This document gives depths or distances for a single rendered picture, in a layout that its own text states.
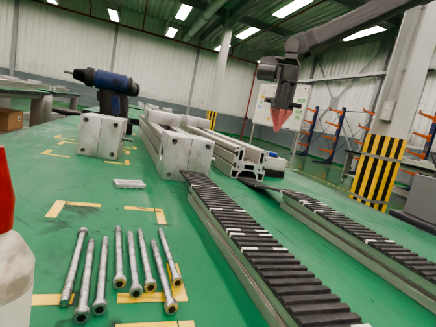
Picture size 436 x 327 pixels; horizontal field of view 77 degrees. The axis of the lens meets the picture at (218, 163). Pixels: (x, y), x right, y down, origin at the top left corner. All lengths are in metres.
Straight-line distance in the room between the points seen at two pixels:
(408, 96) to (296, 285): 3.77
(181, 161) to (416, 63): 3.64
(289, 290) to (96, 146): 0.57
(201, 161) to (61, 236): 0.34
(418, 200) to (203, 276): 0.69
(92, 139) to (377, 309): 0.61
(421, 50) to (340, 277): 3.80
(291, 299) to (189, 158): 0.41
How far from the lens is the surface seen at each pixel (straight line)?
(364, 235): 0.43
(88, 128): 0.70
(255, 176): 0.76
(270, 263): 0.26
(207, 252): 0.32
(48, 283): 0.26
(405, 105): 3.95
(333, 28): 0.91
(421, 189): 0.88
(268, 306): 0.25
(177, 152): 0.57
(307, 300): 0.23
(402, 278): 0.40
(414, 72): 4.01
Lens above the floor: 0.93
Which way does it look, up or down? 9 degrees down
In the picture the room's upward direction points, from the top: 12 degrees clockwise
